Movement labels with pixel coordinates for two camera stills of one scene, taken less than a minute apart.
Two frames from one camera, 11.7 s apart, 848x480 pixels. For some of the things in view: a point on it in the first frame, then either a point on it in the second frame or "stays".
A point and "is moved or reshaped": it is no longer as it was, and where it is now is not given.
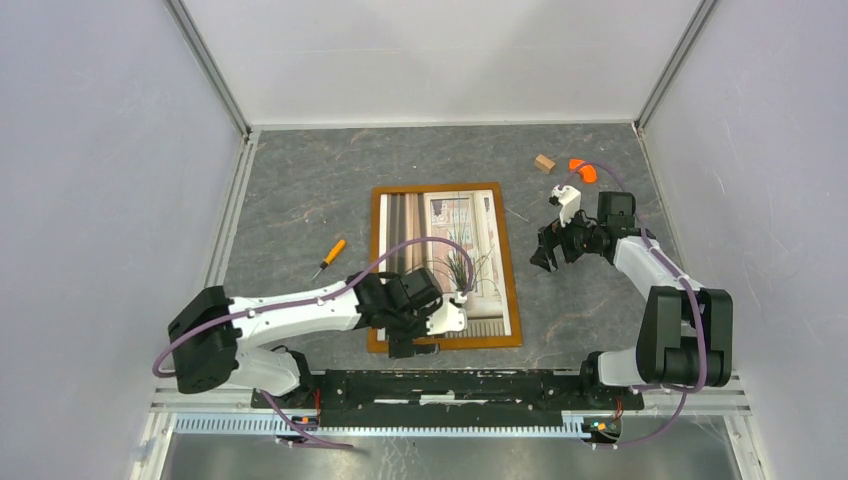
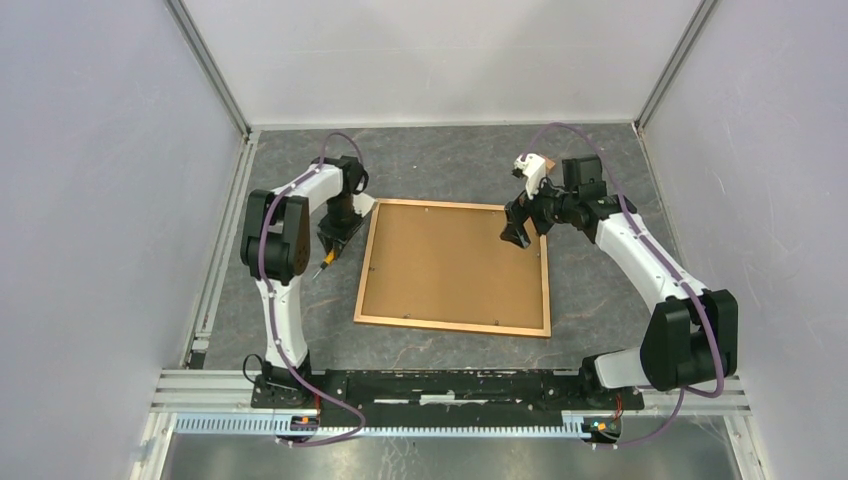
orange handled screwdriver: (334, 254) stays
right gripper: (548, 236) -> (514, 230)
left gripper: (402, 344) -> (336, 238)
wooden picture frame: (470, 215) is moved or reshaped
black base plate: (446, 397) stays
